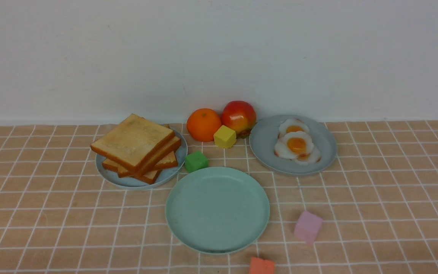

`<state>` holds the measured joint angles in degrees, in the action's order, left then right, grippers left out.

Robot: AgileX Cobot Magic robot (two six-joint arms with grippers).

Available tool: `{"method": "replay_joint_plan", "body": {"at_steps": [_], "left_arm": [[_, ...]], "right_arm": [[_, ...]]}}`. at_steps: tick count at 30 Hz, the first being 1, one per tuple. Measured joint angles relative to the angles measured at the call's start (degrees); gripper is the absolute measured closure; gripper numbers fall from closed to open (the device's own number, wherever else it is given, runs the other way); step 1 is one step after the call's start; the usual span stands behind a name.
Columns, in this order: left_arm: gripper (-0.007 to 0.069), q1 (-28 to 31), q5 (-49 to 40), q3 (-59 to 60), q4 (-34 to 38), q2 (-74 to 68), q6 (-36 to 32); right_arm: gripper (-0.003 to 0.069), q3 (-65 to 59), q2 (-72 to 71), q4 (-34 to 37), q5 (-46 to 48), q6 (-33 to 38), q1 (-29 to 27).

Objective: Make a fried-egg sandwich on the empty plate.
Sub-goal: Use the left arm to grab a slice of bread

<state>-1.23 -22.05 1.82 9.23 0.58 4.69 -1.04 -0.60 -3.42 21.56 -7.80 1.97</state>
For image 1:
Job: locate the fried egg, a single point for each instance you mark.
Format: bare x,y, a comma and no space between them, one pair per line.
313,157
292,125
294,145

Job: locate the toast slice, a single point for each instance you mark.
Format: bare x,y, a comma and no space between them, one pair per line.
148,178
168,161
133,142
172,145

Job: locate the yellow cube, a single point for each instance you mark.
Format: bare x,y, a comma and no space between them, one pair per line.
224,137

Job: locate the orange fruit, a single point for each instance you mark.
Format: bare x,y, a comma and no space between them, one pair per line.
202,124

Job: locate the red apple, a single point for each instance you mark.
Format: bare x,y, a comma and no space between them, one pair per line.
239,116

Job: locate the green cube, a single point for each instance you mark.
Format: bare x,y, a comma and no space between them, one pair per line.
195,161

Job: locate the grey-blue egg plate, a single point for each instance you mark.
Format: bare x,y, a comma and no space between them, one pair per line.
264,136

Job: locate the green centre plate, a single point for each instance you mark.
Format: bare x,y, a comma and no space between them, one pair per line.
217,210

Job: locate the blue-grey bread plate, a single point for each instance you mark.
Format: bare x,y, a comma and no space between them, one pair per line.
129,183

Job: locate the pink cube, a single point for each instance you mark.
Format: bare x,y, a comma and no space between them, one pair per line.
308,227

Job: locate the orange-red cube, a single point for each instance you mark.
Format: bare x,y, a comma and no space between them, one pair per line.
261,266

